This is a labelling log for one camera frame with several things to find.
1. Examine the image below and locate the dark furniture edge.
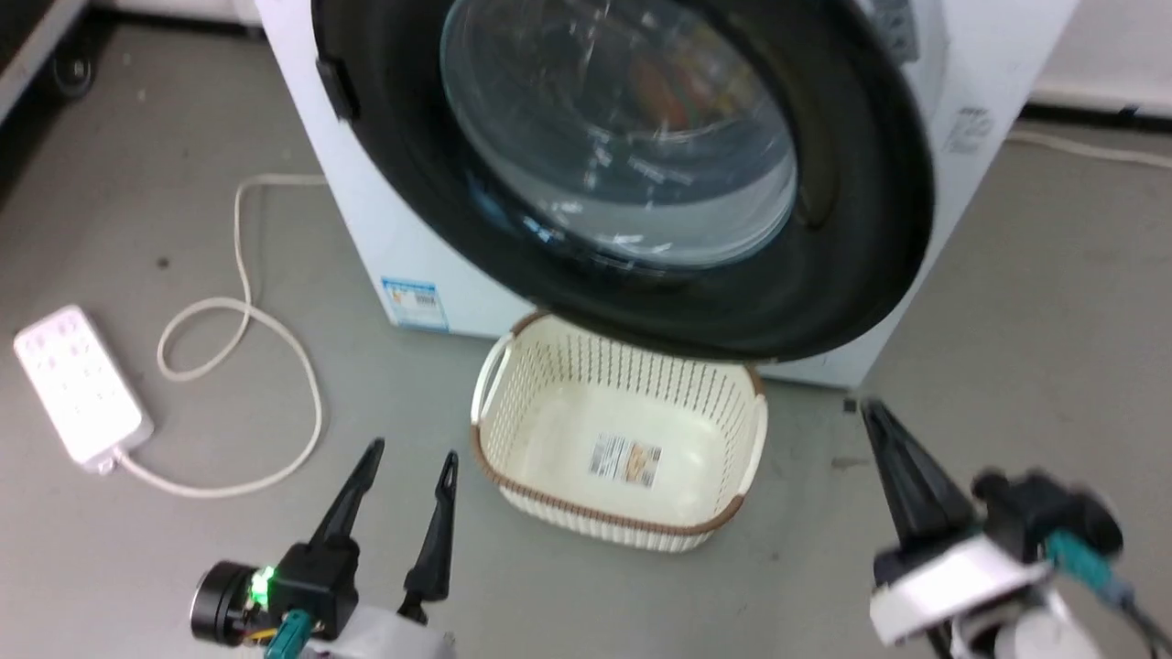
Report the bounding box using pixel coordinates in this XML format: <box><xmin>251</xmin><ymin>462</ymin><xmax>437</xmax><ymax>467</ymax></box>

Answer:
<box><xmin>0</xmin><ymin>0</ymin><xmax>90</xmax><ymax>124</ymax></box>

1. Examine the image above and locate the white power strip cable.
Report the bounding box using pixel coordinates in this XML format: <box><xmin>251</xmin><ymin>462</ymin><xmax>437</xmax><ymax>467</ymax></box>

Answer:
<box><xmin>112</xmin><ymin>173</ymin><xmax>330</xmax><ymax>501</ymax></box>

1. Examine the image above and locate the barcode label sticker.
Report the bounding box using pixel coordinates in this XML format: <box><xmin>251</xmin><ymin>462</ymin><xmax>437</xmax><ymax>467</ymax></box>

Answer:
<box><xmin>588</xmin><ymin>434</ymin><xmax>663</xmax><ymax>488</ymax></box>

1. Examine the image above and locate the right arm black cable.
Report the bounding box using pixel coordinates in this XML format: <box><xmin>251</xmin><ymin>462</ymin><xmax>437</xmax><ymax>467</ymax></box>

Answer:
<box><xmin>1111</xmin><ymin>584</ymin><xmax>1172</xmax><ymax>646</ymax></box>

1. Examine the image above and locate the white front-load washing machine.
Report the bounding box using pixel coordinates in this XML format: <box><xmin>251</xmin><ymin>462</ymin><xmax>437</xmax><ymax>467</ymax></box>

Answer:
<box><xmin>255</xmin><ymin>0</ymin><xmax>1083</xmax><ymax>391</ymax></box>

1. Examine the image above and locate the black caster wheel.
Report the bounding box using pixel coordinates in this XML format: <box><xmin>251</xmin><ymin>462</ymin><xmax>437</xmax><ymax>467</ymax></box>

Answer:
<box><xmin>50</xmin><ymin>50</ymin><xmax>98</xmax><ymax>101</ymax></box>

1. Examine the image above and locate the black round washer door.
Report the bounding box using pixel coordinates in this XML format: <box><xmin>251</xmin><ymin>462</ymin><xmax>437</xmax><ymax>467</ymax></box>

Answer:
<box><xmin>310</xmin><ymin>0</ymin><xmax>937</xmax><ymax>363</ymax></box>

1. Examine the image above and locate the blue energy label sticker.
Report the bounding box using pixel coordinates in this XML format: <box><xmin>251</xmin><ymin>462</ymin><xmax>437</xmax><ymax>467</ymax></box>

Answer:
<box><xmin>380</xmin><ymin>276</ymin><xmax>450</xmax><ymax>331</ymax></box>

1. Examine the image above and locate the right teal cable plug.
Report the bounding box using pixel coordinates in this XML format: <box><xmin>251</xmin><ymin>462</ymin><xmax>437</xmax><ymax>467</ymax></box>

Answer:
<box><xmin>1047</xmin><ymin>530</ymin><xmax>1124</xmax><ymax>598</ymax></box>

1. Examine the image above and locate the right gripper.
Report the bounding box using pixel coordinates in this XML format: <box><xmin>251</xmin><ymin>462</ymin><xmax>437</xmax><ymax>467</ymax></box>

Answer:
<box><xmin>859</xmin><ymin>397</ymin><xmax>1056</xmax><ymax>647</ymax></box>

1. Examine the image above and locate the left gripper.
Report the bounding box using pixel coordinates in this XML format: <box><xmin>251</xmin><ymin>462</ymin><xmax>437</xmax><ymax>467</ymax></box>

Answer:
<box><xmin>277</xmin><ymin>438</ymin><xmax>460</xmax><ymax>659</ymax></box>

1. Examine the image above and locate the thin white floor cable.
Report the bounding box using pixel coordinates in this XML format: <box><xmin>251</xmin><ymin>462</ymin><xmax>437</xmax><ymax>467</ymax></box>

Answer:
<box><xmin>1005</xmin><ymin>128</ymin><xmax>1172</xmax><ymax>172</ymax></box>

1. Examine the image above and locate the teal cable plug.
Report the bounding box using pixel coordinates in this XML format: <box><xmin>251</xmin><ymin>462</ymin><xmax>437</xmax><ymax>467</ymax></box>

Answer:
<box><xmin>1047</xmin><ymin>530</ymin><xmax>1124</xmax><ymax>598</ymax></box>
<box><xmin>264</xmin><ymin>610</ymin><xmax>314</xmax><ymax>659</ymax></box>

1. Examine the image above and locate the white power strip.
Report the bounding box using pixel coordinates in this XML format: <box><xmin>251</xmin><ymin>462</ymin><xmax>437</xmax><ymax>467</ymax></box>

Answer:
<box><xmin>12</xmin><ymin>305</ymin><xmax>156</xmax><ymax>474</ymax></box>

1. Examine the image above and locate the cream plastic laundry basket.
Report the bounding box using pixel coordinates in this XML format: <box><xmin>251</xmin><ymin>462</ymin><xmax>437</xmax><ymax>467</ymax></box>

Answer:
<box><xmin>469</xmin><ymin>310</ymin><xmax>769</xmax><ymax>556</ymax></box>

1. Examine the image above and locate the left teal cable plug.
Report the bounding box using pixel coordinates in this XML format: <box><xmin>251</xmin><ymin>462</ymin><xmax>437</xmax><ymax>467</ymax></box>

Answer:
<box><xmin>264</xmin><ymin>610</ymin><xmax>314</xmax><ymax>659</ymax></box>

